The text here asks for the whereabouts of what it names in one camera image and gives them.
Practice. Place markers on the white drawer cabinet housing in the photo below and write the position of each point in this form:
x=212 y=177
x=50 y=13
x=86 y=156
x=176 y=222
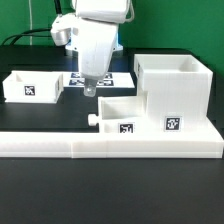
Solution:
x=175 y=89

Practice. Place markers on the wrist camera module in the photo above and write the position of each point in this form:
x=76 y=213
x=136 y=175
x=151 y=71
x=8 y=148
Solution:
x=63 y=28

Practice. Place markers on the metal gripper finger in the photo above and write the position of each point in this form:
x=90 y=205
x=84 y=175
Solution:
x=90 y=87

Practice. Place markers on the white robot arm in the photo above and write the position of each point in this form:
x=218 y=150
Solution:
x=109 y=11

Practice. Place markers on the white drawer with knob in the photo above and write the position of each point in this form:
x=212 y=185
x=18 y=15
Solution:
x=125 y=114

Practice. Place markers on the white rear drawer box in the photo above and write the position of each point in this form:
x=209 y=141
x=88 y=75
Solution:
x=33 y=87

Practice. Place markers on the white marker sheet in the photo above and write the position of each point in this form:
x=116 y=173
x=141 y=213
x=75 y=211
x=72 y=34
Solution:
x=111 y=80

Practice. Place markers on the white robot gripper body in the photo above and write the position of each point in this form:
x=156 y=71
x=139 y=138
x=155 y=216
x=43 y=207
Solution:
x=95 y=47

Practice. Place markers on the white L-shaped base frame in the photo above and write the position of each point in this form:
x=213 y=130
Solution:
x=135 y=137

